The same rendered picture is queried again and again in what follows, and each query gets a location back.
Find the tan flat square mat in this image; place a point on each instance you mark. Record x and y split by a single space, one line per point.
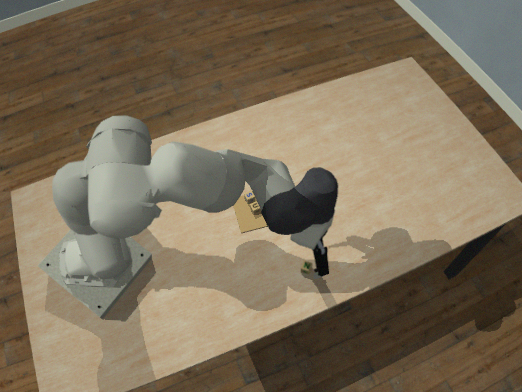
246 220

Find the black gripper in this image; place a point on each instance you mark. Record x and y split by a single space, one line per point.
320 253

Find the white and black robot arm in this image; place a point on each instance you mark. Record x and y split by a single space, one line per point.
120 184

